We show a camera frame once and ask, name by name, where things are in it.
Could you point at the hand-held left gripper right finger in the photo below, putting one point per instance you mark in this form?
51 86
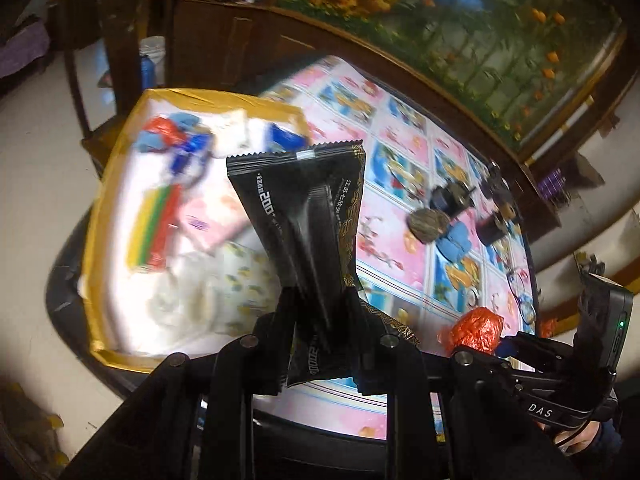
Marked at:
380 360

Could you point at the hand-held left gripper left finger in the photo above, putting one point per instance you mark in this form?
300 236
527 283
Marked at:
270 330

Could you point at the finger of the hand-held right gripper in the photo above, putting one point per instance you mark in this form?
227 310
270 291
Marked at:
547 347
530 370

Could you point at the lemon print white cloth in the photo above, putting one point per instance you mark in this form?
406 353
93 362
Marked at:
245 280

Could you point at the red plastic bag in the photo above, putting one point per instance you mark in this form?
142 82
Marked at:
167 131
475 330

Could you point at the white towel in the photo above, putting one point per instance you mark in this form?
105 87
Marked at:
175 300

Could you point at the black snack packet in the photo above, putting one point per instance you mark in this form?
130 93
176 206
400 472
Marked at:
300 220

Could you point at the pink printed packet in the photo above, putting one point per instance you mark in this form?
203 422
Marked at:
215 220

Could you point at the yellow-taped cardboard box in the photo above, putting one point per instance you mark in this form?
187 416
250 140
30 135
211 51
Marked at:
117 305

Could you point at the yellow green red strip packet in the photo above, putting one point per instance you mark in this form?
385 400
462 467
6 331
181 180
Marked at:
150 230

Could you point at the blue packet with round logo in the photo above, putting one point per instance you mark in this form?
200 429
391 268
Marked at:
285 137

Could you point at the shiny blue packet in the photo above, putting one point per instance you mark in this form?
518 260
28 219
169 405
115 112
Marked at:
190 152

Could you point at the person's right hand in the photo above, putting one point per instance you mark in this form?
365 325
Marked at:
585 440

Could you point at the orange plastic scrap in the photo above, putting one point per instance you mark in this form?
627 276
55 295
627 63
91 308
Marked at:
549 327

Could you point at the black-framed eyeglasses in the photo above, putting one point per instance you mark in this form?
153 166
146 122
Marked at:
522 295

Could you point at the grey metal clutter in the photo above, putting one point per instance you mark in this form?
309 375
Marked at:
591 262

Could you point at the dark gadget with wooden tip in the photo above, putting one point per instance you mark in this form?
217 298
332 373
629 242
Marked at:
492 230

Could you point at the pink printed tablecloth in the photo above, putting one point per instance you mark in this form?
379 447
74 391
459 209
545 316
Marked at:
390 230

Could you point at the blue toy piece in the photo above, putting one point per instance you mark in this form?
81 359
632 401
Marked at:
455 240

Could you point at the brown woven round pad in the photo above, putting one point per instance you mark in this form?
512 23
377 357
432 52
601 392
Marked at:
427 225

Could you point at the purple cans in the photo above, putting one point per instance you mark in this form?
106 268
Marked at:
554 182

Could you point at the brown cardboard piece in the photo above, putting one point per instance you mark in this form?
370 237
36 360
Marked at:
590 169

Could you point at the white yellow rolled paper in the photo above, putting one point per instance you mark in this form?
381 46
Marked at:
565 127

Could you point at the black round stool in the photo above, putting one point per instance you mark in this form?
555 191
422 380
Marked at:
65 310

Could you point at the yellow cardboard scraps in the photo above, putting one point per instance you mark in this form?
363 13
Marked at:
30 430

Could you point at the wooden chair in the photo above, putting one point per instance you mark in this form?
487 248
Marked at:
120 50

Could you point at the flower painting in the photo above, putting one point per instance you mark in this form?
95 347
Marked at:
450 35

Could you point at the purple cloth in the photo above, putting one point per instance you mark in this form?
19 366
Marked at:
22 50

